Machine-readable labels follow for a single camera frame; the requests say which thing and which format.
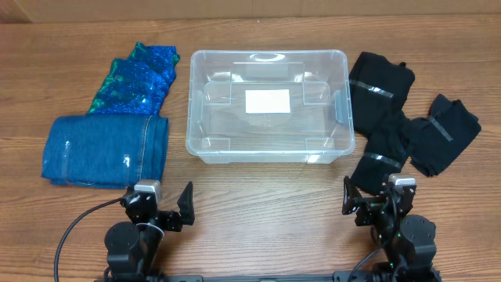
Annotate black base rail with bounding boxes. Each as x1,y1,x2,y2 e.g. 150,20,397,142
93,269,443,282

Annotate clear plastic storage bin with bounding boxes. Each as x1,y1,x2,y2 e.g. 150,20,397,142
186,49,355,164

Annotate blue green sequin cloth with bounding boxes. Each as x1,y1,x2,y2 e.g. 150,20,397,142
88,42,180,115

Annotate blue denim jeans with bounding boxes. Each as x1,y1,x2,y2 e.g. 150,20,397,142
41,114,169,189

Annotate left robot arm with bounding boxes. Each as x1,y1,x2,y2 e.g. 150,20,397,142
104,179,195,281

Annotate black cloth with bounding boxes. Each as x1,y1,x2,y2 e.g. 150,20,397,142
351,111,410,195
410,94,481,177
349,52,415,137

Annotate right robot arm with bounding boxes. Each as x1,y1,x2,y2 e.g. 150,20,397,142
334,174,441,282

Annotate white label in bin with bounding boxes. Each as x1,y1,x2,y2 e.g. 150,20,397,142
245,89,290,114

